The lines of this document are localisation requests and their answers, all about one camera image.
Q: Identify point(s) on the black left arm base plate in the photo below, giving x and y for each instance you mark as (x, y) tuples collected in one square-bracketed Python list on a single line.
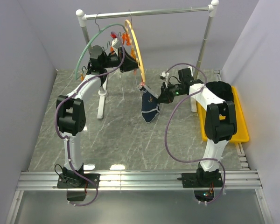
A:
[(77, 186)]

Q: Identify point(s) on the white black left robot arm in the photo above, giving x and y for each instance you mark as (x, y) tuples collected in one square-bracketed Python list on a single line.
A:
[(70, 112)]

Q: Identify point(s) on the metal clothes rack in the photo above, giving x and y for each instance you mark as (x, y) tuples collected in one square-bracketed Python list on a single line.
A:
[(211, 9)]

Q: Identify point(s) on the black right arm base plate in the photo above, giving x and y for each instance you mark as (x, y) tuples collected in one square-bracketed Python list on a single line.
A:
[(189, 182)]

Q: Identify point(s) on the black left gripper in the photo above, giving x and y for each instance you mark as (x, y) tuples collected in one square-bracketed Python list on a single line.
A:
[(129, 63)]

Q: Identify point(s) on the navy blue underwear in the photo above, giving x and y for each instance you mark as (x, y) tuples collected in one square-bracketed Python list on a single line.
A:
[(149, 105)]

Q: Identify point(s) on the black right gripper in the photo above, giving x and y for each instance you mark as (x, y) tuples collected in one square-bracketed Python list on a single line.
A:
[(165, 97)]

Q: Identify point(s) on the aluminium rail frame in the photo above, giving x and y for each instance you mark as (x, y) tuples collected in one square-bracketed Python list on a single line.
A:
[(140, 197)]

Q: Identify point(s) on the black garment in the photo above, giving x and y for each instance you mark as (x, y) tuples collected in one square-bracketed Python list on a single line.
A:
[(221, 89)]

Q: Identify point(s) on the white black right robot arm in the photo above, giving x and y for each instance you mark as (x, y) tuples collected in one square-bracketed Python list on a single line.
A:
[(220, 123)]

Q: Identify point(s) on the yellow plastic tray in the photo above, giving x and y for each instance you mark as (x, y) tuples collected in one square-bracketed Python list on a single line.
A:
[(241, 135)]

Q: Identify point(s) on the yellow clip hanger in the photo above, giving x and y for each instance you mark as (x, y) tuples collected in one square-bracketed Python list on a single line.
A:
[(135, 49)]

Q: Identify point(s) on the green clip hanger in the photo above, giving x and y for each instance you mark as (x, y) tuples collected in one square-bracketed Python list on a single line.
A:
[(81, 16)]

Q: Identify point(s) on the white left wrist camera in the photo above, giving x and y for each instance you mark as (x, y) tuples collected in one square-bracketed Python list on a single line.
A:
[(116, 42)]

